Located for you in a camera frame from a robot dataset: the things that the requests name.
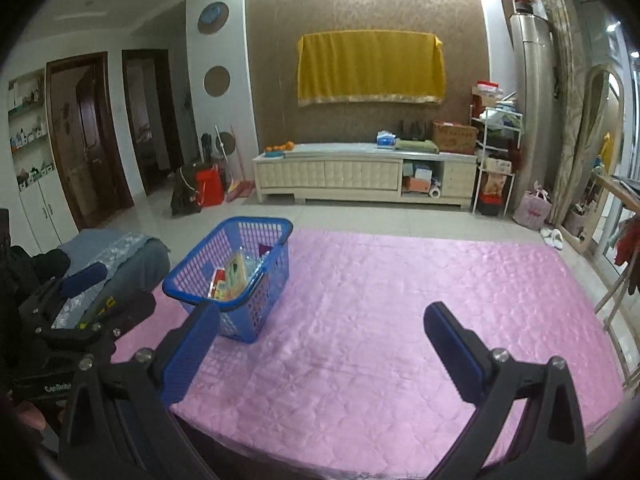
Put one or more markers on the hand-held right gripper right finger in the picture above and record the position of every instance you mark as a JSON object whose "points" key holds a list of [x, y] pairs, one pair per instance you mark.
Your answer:
{"points": [[452, 350]]}

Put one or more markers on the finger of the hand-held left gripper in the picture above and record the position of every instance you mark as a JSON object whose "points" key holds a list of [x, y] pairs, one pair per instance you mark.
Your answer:
{"points": [[130, 310], [82, 277]]}

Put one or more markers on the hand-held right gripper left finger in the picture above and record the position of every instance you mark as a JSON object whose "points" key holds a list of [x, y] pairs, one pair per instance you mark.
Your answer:
{"points": [[192, 350]]}

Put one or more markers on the green label snack packet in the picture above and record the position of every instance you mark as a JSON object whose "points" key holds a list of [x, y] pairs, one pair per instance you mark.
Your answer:
{"points": [[237, 275]]}

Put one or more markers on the clear bag of blue candies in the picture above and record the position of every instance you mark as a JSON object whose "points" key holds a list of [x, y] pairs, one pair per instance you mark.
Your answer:
{"points": [[255, 267]]}

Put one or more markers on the dark purple snack packet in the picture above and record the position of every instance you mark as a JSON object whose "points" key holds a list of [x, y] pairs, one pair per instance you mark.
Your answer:
{"points": [[265, 249]]}

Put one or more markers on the blue plastic basket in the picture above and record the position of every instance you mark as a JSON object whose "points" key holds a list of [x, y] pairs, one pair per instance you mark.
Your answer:
{"points": [[255, 220]]}

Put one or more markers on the person's left hand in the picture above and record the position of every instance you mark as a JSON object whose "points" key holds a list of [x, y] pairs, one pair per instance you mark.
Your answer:
{"points": [[25, 415]]}

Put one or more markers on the chair with grey lace cover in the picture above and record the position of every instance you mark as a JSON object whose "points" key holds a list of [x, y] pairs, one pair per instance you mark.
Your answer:
{"points": [[145, 260]]}

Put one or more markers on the black jacket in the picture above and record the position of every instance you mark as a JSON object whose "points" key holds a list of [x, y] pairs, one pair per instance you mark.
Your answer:
{"points": [[30, 265]]}

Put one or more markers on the white cupboard with shelves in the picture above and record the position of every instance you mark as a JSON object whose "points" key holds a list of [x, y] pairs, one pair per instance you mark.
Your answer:
{"points": [[50, 205]]}

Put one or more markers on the pink quilted table cover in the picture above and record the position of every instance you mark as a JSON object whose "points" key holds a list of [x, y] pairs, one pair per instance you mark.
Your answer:
{"points": [[360, 335]]}

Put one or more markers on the black luggage bag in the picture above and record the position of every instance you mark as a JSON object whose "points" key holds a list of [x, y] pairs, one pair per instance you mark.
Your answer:
{"points": [[185, 195]]}

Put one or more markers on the red bag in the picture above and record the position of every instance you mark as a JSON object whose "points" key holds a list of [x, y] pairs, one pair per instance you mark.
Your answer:
{"points": [[209, 187]]}

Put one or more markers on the white slipper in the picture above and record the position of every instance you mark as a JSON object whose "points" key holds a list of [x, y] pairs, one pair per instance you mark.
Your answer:
{"points": [[547, 236], [556, 240]]}

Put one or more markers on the dark wooden door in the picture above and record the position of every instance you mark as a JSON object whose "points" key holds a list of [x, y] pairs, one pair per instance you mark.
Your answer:
{"points": [[90, 125]]}

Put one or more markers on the pink broom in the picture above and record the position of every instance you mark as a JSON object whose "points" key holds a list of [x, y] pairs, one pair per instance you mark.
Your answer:
{"points": [[240, 192]]}

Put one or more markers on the pink tote bag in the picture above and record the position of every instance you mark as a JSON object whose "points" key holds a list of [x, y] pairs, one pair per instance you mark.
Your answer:
{"points": [[532, 210]]}

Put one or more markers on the wooden drying rack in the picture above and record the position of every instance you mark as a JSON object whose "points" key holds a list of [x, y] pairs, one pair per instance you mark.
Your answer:
{"points": [[610, 295]]}

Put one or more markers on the orange box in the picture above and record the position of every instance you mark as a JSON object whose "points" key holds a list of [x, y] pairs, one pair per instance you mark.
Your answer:
{"points": [[416, 185]]}

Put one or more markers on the grey bin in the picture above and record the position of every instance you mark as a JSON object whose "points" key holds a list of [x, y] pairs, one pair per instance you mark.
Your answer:
{"points": [[575, 222]]}

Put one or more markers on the black upright bag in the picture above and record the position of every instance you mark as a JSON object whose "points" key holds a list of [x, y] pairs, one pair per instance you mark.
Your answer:
{"points": [[206, 150]]}

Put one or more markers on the light blue box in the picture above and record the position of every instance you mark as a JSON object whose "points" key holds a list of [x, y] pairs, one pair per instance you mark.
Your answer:
{"points": [[422, 174]]}

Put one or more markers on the cream tv cabinet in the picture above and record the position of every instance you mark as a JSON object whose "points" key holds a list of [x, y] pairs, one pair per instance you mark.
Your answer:
{"points": [[360, 175]]}

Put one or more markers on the red garment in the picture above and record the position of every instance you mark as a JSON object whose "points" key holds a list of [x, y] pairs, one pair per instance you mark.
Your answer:
{"points": [[630, 245]]}

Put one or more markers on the green folded cloth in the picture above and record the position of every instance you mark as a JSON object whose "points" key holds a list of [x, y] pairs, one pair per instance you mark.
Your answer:
{"points": [[415, 146]]}

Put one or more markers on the brown cardboard box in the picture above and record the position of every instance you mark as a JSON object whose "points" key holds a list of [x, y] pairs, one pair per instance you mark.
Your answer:
{"points": [[454, 137]]}

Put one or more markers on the plate of oranges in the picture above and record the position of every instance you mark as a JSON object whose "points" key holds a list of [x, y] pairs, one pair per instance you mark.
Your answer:
{"points": [[280, 149]]}

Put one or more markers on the black router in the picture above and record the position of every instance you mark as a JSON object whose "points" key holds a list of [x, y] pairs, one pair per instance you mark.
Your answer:
{"points": [[411, 134]]}

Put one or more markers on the blue tissue box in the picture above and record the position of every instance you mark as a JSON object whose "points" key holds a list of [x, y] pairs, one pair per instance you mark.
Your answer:
{"points": [[386, 140]]}

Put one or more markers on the white shelf rack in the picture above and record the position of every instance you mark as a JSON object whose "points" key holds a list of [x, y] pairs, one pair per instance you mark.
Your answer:
{"points": [[500, 129]]}

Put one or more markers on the silver standing air conditioner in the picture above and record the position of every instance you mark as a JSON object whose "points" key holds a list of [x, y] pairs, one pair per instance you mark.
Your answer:
{"points": [[532, 110]]}

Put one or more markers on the red white box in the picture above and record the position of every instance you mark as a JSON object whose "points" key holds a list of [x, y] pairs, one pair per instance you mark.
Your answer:
{"points": [[487, 87]]}

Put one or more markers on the arched standing mirror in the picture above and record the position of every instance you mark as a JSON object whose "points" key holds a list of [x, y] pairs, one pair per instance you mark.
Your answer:
{"points": [[600, 125]]}

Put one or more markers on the beige patterned curtain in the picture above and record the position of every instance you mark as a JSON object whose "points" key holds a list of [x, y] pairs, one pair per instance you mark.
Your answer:
{"points": [[567, 85]]}

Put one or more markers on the yellow cloth cover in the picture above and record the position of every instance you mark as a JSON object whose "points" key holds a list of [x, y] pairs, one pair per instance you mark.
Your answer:
{"points": [[370, 67]]}

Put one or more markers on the white framed glass sliding door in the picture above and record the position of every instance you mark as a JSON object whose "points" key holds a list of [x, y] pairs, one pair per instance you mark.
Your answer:
{"points": [[631, 110]]}

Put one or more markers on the dark wooden doorway frame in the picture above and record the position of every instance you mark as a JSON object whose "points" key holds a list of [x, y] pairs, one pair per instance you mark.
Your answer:
{"points": [[170, 110]]}

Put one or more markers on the round brown wall panel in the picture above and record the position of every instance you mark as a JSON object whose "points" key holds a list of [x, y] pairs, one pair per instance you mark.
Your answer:
{"points": [[217, 81]]}

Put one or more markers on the round wall panel blue plate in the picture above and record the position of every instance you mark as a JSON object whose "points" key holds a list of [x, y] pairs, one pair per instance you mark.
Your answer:
{"points": [[212, 15]]}

